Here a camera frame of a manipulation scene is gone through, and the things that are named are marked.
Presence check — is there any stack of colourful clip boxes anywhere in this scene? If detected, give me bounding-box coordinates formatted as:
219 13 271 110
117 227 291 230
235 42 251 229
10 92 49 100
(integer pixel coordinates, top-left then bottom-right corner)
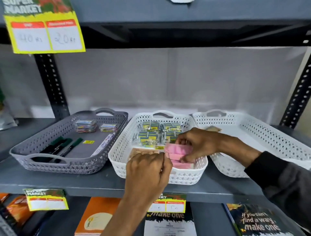
75 119 98 134

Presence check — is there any orange packet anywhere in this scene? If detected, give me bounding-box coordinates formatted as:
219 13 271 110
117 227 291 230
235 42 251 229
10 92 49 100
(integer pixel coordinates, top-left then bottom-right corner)
0 193 34 228

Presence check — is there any dark notebook with white lettering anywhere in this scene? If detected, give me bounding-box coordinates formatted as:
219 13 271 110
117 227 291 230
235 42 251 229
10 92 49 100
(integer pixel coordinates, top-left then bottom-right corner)
223 202 300 236

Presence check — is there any person's left forearm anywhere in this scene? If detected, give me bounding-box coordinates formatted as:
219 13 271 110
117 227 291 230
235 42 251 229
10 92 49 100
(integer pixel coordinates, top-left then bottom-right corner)
100 196 156 236

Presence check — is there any grey upper shelf board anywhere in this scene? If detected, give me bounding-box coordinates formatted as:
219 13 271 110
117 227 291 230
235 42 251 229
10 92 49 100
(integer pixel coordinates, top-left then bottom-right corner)
0 0 311 49

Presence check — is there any grey perforated plastic basket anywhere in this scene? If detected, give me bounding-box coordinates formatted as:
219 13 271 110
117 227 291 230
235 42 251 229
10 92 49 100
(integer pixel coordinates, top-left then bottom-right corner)
9 108 129 175

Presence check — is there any white perforated basket with stationery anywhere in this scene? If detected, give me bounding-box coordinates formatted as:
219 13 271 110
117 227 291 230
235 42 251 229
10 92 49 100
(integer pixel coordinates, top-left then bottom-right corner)
108 110 208 186

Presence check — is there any small yellow price tag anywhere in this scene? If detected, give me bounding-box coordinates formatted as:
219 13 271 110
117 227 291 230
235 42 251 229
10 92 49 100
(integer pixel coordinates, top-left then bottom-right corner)
23 189 69 212
147 193 187 214

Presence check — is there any black and white notebook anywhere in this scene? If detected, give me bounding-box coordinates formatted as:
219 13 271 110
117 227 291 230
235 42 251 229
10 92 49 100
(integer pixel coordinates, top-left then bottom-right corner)
143 209 197 236

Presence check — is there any person's right forearm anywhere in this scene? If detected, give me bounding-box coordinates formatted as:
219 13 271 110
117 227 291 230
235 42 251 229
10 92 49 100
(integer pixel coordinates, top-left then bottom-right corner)
218 135 311 231

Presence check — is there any orange notebook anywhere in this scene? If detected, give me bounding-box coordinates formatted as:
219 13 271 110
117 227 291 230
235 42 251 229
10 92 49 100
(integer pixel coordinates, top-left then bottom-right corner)
74 197 121 236

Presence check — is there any white printed card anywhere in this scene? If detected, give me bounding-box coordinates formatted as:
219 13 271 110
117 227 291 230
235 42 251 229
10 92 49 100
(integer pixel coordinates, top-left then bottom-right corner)
91 133 115 157

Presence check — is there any grey shelf board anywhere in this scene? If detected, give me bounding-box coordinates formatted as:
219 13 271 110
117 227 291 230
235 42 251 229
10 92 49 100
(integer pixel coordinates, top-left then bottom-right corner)
0 118 311 204
0 0 311 49

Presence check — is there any white perforated plastic basket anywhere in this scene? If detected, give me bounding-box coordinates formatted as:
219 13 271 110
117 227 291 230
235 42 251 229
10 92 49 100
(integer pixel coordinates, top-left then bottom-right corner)
192 109 311 178

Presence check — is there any black marker with green cap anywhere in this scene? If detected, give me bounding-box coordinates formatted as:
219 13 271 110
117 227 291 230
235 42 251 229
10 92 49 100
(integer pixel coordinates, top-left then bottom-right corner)
53 138 84 164
40 138 73 159
32 136 65 162

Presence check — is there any green yellow staple box pack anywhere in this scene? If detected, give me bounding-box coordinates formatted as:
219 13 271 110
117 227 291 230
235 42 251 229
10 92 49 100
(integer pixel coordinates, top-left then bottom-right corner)
161 122 182 132
137 131 159 146
161 131 181 144
141 121 161 133

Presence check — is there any black perforated shelf upright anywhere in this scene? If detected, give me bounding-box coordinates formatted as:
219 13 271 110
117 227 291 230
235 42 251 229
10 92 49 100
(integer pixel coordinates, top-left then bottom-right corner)
34 53 71 121
279 52 311 129

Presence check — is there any colourful clip box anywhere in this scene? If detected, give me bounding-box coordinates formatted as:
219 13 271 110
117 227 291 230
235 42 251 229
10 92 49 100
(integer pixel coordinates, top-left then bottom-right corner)
100 124 119 133

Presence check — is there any person's left hand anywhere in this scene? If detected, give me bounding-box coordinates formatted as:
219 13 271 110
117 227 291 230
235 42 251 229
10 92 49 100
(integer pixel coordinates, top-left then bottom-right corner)
123 152 173 203

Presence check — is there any person's right hand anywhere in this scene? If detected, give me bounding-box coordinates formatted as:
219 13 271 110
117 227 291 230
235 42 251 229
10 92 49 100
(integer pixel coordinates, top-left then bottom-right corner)
175 128 223 164

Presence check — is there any grey plastic bag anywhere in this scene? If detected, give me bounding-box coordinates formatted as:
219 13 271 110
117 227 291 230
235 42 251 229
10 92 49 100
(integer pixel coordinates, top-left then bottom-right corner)
0 87 19 131

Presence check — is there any large yellow price tag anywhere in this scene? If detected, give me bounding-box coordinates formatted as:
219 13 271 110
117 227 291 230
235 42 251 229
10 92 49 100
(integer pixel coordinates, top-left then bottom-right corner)
2 0 86 54

